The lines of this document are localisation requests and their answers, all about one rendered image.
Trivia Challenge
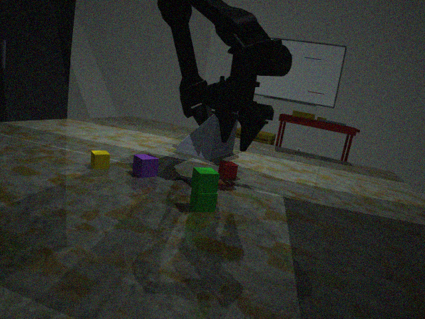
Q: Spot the green block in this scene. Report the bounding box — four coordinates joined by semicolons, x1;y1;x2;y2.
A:
191;167;220;194
189;188;218;213

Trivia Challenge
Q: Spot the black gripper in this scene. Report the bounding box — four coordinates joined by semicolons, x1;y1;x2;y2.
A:
210;73;274;152

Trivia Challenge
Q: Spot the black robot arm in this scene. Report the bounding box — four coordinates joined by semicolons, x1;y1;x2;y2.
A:
157;0;292;126

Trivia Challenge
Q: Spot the yellow cube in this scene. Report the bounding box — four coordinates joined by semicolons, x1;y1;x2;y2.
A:
91;150;110;169

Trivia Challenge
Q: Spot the purple cube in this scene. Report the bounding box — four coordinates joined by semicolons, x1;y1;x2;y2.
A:
133;154;159;178

